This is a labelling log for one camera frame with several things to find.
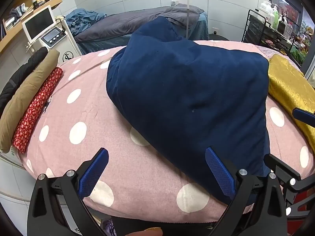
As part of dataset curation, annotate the black folded garment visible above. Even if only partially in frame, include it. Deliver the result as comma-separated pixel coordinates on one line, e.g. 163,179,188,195
0,47,48,111

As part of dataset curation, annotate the wooden corner shelf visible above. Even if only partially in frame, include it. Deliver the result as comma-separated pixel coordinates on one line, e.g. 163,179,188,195
0,0,62,53

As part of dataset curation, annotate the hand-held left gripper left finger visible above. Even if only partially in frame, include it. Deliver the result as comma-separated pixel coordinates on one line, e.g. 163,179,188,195
27,147,109,236

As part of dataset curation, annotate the pink polka dot bed sheet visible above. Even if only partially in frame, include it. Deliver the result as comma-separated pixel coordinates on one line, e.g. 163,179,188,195
21,39,315,223

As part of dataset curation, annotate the yellow crinkled cloth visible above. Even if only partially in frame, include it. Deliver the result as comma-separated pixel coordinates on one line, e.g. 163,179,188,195
268,54,315,148

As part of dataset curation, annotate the massage bed with grey blanket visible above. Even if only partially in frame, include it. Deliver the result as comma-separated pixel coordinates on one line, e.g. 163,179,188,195
74,4,209,54

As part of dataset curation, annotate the white machine with screen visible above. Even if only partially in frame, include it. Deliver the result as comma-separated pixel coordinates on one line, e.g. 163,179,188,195
22,5,82,62

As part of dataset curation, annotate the red object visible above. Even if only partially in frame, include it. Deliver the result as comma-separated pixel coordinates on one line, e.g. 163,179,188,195
285,190,315,229

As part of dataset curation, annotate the group of bottles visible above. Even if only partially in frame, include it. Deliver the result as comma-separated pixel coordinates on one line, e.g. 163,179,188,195
257,0,302,38

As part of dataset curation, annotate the white cardboard box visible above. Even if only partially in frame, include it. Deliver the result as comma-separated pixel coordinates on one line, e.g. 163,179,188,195
0,145,24,166

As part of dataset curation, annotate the crumpled blue cloth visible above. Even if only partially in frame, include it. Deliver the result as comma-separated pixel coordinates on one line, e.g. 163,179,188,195
64,8,107,36

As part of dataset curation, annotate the black wire rack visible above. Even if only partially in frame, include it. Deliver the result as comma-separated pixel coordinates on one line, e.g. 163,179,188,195
241,9,308,64

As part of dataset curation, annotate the person's left hand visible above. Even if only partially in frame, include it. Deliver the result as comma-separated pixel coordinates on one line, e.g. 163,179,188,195
128,227,163,236

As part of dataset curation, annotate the dark framed window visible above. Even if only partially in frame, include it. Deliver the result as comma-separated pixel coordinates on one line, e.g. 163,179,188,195
272,0,315,54

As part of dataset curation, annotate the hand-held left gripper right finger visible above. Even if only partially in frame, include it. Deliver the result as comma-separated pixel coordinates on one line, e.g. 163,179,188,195
205,147,288,236

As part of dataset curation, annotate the tan folded garment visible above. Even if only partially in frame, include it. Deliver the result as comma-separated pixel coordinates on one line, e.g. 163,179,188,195
0,50,60,153

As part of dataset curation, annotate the red floral folded cloth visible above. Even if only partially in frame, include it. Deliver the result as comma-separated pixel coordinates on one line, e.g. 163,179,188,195
12,67,63,154

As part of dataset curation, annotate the lilac patterned cloth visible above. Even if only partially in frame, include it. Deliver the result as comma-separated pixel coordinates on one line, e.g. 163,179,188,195
256,45,297,63

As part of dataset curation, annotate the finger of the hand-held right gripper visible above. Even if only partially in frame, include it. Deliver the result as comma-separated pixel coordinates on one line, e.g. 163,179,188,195
264,154,302,195
292,108,315,128

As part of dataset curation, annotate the floor lamp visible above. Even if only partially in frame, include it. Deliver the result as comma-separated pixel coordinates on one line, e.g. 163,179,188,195
186,0,214,41

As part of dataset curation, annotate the navy blue garment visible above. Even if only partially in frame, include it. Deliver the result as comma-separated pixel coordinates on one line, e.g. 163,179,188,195
106,17,271,204

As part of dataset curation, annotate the folded grey duvet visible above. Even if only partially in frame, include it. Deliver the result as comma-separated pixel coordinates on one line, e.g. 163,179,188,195
162,4,205,26

